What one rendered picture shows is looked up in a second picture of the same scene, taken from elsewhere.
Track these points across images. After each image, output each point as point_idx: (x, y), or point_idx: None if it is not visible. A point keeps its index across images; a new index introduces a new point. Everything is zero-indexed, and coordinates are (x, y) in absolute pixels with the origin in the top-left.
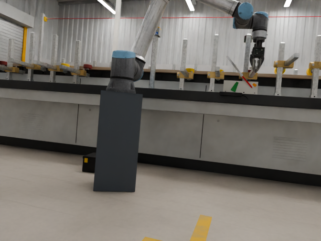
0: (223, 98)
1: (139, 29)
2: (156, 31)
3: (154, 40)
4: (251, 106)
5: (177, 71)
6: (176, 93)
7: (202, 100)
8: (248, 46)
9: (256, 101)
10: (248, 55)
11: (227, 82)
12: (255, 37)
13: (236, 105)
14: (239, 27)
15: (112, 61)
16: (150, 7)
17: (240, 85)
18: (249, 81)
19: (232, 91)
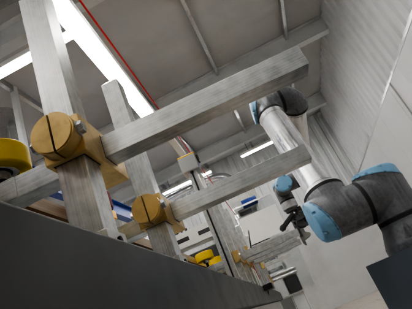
0: (267, 296)
1: (306, 146)
2: (198, 163)
3: (200, 180)
4: (266, 307)
5: (189, 257)
6: (258, 291)
7: (267, 301)
8: (233, 224)
9: (270, 296)
10: (238, 235)
11: (253, 271)
12: (295, 205)
13: (265, 308)
14: (289, 190)
15: (404, 179)
16: (291, 122)
17: (256, 275)
18: (255, 270)
19: (259, 284)
